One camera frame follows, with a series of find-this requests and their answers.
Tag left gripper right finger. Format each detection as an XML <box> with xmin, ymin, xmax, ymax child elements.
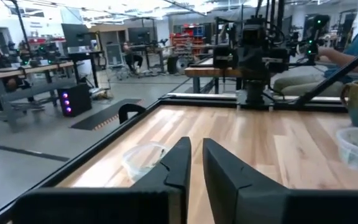
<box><xmin>202</xmin><ymin>137</ymin><xmax>358</xmax><ymax>224</ymax></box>

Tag small clear plastic cup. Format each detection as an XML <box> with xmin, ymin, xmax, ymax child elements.
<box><xmin>121</xmin><ymin>141</ymin><xmax>171</xmax><ymax>183</ymax></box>

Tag wide clear plastic bowl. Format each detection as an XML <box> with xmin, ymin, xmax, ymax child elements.
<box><xmin>336</xmin><ymin>126</ymin><xmax>358</xmax><ymax>175</ymax></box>

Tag red storage shelf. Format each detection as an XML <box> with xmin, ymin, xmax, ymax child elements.
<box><xmin>170</xmin><ymin>24</ymin><xmax>206</xmax><ymax>58</ymax></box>

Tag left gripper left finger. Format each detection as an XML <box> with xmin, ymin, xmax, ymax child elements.
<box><xmin>13</xmin><ymin>136</ymin><xmax>193</xmax><ymax>224</ymax></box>

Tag thin black pole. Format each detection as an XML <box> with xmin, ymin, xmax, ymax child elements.
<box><xmin>9</xmin><ymin>0</ymin><xmax>32</xmax><ymax>62</ymax></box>

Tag black aluminium table frame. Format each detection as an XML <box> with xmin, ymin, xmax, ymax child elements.
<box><xmin>0</xmin><ymin>43</ymin><xmax>358</xmax><ymax>224</ymax></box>

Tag black computer tower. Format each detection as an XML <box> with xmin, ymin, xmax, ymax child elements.
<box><xmin>57</xmin><ymin>83</ymin><xmax>92</xmax><ymax>118</ymax></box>

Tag black hazard-striped floor mat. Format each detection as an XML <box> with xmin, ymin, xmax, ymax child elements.
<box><xmin>70</xmin><ymin>98</ymin><xmax>143</xmax><ymax>131</ymax></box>

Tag black frame clamp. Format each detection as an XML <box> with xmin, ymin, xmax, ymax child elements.
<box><xmin>118</xmin><ymin>103</ymin><xmax>147</xmax><ymax>124</ymax></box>

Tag wooden workbench dark legs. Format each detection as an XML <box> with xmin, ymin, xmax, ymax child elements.
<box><xmin>0</xmin><ymin>60</ymin><xmax>78</xmax><ymax>130</ymax></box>
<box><xmin>184</xmin><ymin>57</ymin><xmax>242</xmax><ymax>94</ymax></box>

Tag black computer monitor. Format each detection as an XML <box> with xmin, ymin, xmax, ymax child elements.
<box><xmin>127</xmin><ymin>27</ymin><xmax>151</xmax><ymax>46</ymax></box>
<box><xmin>61</xmin><ymin>23</ymin><xmax>98</xmax><ymax>47</ymax></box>

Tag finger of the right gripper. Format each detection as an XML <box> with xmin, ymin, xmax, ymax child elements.
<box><xmin>213</xmin><ymin>45</ymin><xmax>239</xmax><ymax>69</ymax></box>
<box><xmin>267</xmin><ymin>48</ymin><xmax>291</xmax><ymax>74</ymax></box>

